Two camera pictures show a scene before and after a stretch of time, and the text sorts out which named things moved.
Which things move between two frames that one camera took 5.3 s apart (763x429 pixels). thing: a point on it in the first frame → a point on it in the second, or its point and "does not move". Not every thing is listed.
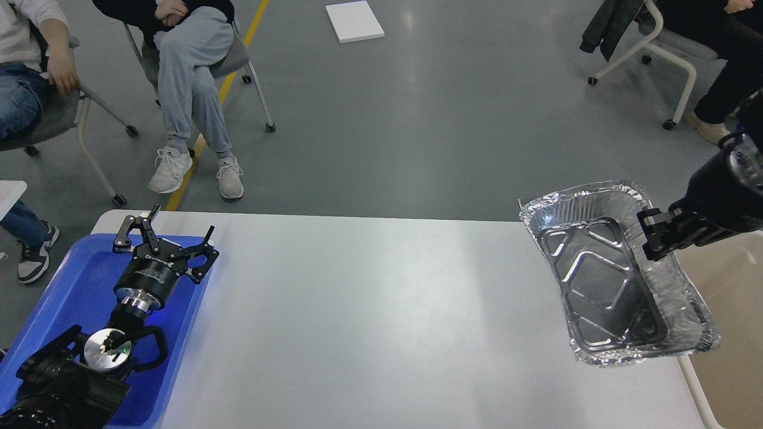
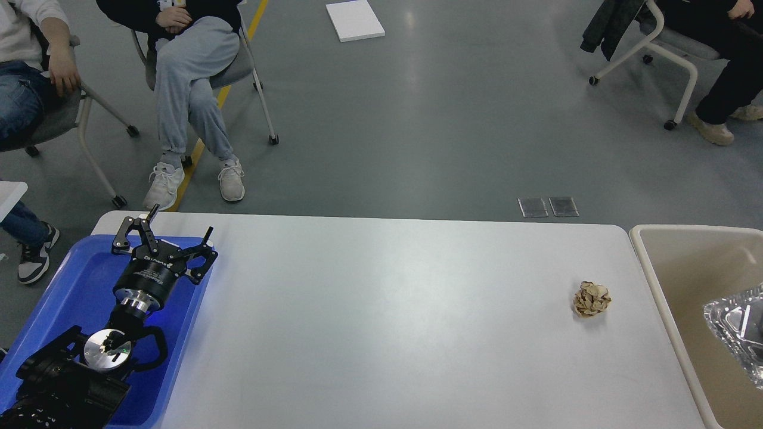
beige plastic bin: x=728 y=274 does not move
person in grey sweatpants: x=192 y=38 does not move
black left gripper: x=146 y=281 does not move
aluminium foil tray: x=620 y=307 → x=737 y=322
